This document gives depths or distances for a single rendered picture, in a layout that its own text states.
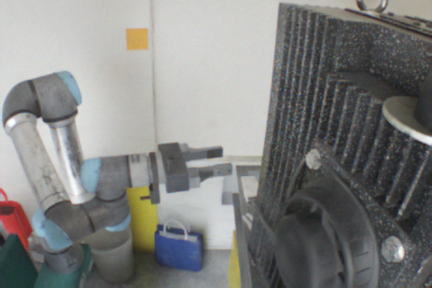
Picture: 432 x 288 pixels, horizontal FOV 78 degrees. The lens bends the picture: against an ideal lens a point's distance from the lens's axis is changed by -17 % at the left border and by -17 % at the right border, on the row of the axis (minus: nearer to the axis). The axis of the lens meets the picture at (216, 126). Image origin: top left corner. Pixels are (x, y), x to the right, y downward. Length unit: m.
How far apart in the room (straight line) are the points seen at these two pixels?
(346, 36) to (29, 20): 1.40
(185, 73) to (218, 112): 0.26
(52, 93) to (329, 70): 0.70
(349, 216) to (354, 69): 0.25
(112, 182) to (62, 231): 0.16
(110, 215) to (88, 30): 0.96
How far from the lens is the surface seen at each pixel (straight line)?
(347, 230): 0.47
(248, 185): 1.60
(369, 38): 0.57
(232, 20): 1.45
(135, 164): 0.68
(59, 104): 0.92
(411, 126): 0.38
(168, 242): 1.87
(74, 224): 0.72
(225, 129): 1.64
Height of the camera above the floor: 1.67
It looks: 28 degrees down
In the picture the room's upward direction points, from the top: 2 degrees clockwise
